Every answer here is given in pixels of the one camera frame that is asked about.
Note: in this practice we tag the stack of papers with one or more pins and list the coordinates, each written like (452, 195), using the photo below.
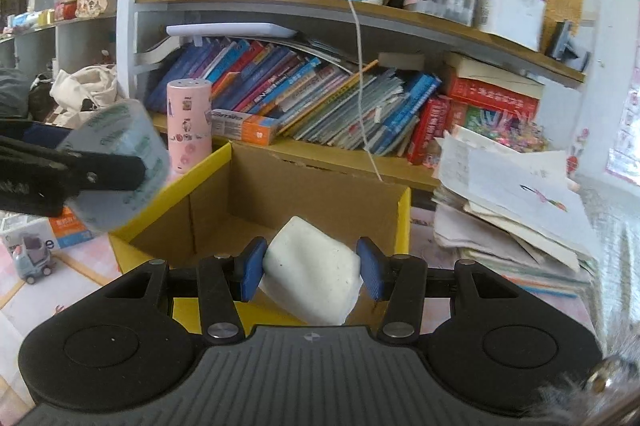
(510, 196)

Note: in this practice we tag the white lace cloth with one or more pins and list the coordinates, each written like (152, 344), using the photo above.
(610, 231)

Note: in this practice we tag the small grey toy car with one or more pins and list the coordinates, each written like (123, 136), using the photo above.
(32, 263)

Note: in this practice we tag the red pink jar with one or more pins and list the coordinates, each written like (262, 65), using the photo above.
(65, 8)

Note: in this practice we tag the colourful small packets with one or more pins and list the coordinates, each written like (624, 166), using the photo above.
(30, 19)

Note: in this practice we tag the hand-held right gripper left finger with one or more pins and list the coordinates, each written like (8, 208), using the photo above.
(255, 268)

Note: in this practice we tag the orange grey toothpaste box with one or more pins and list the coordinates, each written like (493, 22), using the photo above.
(250, 125)

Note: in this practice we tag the red thick book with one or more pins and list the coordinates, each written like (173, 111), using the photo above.
(425, 130)

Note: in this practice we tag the grey fuzzy fabric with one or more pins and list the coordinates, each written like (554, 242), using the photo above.
(575, 406)

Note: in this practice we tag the colourful printed box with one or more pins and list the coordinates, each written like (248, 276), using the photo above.
(470, 115)

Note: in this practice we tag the dark brown bag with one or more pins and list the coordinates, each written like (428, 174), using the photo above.
(40, 98)

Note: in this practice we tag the yellow cardboard box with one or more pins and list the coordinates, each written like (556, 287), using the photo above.
(280, 186)

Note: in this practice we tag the beige canvas bag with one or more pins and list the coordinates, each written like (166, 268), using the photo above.
(85, 90)

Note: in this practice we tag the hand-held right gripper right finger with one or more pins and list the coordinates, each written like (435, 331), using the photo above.
(370, 273)

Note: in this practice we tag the grey folding stand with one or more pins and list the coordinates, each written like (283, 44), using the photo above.
(562, 43)

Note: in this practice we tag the white wooden bookshelf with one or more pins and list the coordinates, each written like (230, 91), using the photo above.
(125, 30)

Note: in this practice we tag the white pen holder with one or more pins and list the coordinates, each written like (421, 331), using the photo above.
(510, 15)

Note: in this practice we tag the orange white small box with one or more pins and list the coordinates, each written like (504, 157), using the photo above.
(65, 228)

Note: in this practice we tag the pink printed cylinder canister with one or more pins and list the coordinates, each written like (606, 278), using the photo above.
(189, 125)

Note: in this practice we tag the cream paperback book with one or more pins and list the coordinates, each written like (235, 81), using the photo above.
(492, 73)

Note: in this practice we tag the long row of colourful books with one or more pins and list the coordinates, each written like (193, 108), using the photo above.
(300, 90)

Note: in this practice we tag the red dictionary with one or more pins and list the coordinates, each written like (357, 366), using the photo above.
(490, 98)

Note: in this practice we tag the clear tape roll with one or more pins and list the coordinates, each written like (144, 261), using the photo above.
(125, 130)

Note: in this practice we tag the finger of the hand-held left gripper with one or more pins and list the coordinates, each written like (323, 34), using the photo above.
(100, 176)
(45, 135)

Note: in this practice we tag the wall poster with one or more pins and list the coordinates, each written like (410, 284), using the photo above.
(625, 130)

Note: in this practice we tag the white tissue pack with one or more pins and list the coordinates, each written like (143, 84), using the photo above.
(310, 276)

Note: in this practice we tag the white flat lamp bar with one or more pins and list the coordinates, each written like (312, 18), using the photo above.
(230, 30)

